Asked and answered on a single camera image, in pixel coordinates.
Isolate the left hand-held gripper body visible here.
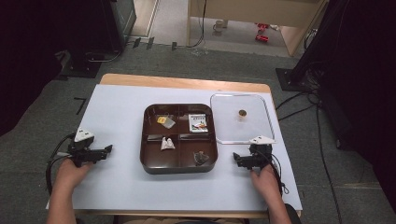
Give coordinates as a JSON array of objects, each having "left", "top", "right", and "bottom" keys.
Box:
[{"left": 66, "top": 127, "right": 106, "bottom": 168}]

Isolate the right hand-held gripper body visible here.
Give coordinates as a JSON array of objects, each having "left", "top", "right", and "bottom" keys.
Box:
[{"left": 241, "top": 135, "right": 277, "bottom": 171}]

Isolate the person's right hand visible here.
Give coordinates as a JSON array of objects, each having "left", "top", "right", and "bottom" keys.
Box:
[{"left": 249, "top": 163, "right": 282, "bottom": 202}]

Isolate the person's left hand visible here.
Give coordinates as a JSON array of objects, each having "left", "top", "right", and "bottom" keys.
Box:
[{"left": 53, "top": 158, "right": 94, "bottom": 191}]

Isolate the clear lid with brown knob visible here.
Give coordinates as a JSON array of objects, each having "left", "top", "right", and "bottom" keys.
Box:
[{"left": 209, "top": 92, "right": 276, "bottom": 146}]

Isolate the white table mat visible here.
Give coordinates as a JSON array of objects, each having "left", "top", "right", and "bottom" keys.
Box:
[{"left": 46, "top": 83, "right": 304, "bottom": 213}]

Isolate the grey crumpled wrapper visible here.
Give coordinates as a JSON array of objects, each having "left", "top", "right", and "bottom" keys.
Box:
[{"left": 192, "top": 150, "right": 210, "bottom": 167}]

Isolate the white printed tea packet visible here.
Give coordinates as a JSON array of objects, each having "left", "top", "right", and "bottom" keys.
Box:
[{"left": 188, "top": 113, "right": 209, "bottom": 133}]

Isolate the white pyramid tea bag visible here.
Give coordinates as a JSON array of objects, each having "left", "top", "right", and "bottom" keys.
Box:
[{"left": 160, "top": 136, "right": 177, "bottom": 151}]

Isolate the brown four-compartment tray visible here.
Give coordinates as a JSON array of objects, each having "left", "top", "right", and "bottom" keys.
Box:
[{"left": 139, "top": 103, "right": 219, "bottom": 175}]

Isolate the yellow label tea bag packet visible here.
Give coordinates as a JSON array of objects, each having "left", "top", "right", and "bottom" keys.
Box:
[{"left": 156, "top": 115, "right": 177, "bottom": 130}]

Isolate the black stand base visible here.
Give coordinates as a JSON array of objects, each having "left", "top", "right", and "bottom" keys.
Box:
[{"left": 275, "top": 66, "right": 321, "bottom": 93}]

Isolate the wooden table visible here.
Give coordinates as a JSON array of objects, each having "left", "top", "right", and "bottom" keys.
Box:
[{"left": 73, "top": 73, "right": 303, "bottom": 219}]

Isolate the black cabinet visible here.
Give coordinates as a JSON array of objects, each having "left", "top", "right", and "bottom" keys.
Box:
[{"left": 62, "top": 0, "right": 138, "bottom": 78}]

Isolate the black curtain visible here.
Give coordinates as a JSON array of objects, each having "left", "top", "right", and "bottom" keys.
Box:
[{"left": 298, "top": 0, "right": 396, "bottom": 216}]

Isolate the white mug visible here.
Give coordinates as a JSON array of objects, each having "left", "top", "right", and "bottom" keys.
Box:
[{"left": 212, "top": 20, "right": 226, "bottom": 34}]

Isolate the light wooden desk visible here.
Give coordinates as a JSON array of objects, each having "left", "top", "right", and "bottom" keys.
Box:
[{"left": 186, "top": 0, "right": 330, "bottom": 58}]

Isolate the right hand-held gripper cable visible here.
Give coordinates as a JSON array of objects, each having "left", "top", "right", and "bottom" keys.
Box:
[{"left": 269, "top": 153, "right": 290, "bottom": 196}]

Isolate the hand-held gripper cable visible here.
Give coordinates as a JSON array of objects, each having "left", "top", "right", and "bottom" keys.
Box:
[
  {"left": 269, "top": 153, "right": 290, "bottom": 196},
  {"left": 45, "top": 133, "right": 77, "bottom": 196}
]

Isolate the left hand-held gripper cable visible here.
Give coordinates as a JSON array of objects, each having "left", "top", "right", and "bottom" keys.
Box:
[{"left": 45, "top": 133, "right": 77, "bottom": 196}]

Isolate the black floor cable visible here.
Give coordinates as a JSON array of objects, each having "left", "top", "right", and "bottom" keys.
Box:
[{"left": 275, "top": 89, "right": 344, "bottom": 224}]

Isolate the black hanging cable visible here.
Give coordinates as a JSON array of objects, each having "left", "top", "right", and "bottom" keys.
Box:
[{"left": 186, "top": 0, "right": 208, "bottom": 49}]

